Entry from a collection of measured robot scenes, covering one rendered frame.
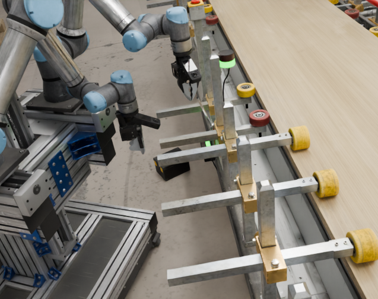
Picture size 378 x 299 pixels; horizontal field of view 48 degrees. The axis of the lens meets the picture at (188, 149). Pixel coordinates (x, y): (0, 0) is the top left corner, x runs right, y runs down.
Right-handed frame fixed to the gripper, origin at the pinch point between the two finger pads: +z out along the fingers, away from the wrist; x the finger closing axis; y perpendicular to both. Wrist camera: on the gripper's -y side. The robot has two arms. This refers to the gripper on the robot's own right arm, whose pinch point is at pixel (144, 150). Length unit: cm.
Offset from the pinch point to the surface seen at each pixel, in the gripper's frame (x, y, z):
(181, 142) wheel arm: 1.5, -15.7, -1.9
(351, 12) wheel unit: -93, -125, -8
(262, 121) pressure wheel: 3.9, -48.4, -6.9
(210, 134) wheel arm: 1.2, -27.6, -3.4
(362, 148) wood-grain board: 31, -76, -8
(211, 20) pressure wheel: -121, -47, -7
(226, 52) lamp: -4, -38, -35
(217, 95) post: -2.3, -32.4, -18.3
